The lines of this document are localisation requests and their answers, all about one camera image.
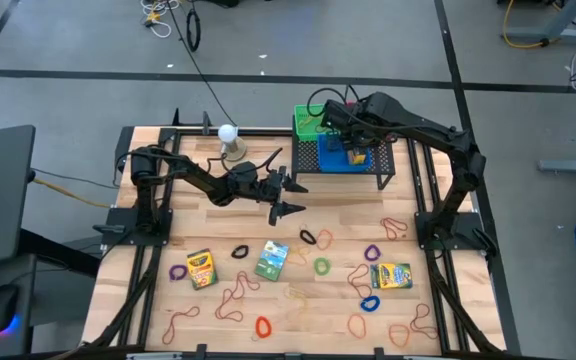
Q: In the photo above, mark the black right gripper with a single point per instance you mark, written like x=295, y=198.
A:
x=348, y=122

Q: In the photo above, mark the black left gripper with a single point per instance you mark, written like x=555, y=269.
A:
x=266, y=190

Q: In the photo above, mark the blue plastic basket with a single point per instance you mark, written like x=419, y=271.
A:
x=333, y=162

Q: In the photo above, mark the green blue crayon box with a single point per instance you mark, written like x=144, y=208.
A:
x=271, y=261
x=359, y=159

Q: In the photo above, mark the black coil wristband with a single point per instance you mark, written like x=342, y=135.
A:
x=302, y=233
x=233, y=252

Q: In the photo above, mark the green plastic basket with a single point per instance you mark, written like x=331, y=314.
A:
x=304, y=131

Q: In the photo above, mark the yellow rubber band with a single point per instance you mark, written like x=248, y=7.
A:
x=295, y=296
x=298, y=256
x=305, y=120

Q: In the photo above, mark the orange rubber band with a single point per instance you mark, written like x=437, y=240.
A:
x=349, y=325
x=390, y=336
x=318, y=240

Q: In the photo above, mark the green coil wristband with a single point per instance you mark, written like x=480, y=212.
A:
x=315, y=266

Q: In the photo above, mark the red rubber band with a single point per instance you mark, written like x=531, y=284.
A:
x=172, y=327
x=223, y=304
x=359, y=285
x=419, y=320
x=392, y=229
x=238, y=280

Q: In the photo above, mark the yellow orange crayon box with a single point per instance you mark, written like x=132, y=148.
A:
x=201, y=269

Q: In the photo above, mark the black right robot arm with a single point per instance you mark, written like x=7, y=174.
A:
x=433, y=132

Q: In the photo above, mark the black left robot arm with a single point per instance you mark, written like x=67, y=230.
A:
x=198, y=179

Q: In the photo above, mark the grey desk foot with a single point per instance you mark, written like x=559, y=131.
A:
x=568, y=167

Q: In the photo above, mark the grey desk leg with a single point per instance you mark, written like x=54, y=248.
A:
x=573, y=35

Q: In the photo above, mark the black perforated metal shelf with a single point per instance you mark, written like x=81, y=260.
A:
x=305, y=160

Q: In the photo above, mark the white bulb brass lamp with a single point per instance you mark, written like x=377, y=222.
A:
x=228, y=134

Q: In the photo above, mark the blue coil wristband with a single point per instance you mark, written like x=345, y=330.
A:
x=362, y=304

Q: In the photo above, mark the yellow blue crayon box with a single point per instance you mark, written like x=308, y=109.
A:
x=392, y=276

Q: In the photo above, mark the red orange coil wristband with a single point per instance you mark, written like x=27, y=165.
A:
x=257, y=327

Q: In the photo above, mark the black computer mouse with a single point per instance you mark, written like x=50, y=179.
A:
x=2, y=305

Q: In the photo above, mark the black frame bracket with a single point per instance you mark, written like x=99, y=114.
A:
x=379, y=353
x=176, y=117
x=207, y=122
x=201, y=351

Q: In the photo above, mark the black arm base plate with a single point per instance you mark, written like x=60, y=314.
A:
x=425, y=239
x=118, y=222

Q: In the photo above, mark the black desk frame bar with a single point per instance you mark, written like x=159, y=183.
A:
x=58, y=250

